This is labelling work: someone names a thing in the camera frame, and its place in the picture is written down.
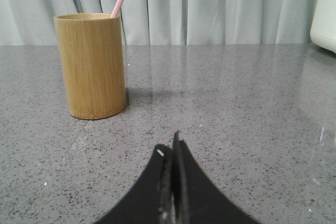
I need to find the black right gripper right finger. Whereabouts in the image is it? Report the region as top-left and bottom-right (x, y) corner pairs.
(172, 131), (258, 223)

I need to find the grey-white curtain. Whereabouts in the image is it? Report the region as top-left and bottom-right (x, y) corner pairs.
(1, 0), (317, 46)

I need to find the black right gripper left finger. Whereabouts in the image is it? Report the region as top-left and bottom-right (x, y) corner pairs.
(96, 144), (172, 223)

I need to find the white appliance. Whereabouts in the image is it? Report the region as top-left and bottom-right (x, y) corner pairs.
(310, 0), (335, 53)

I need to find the bamboo wooden cup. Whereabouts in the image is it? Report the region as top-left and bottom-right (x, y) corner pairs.
(54, 13), (126, 120)

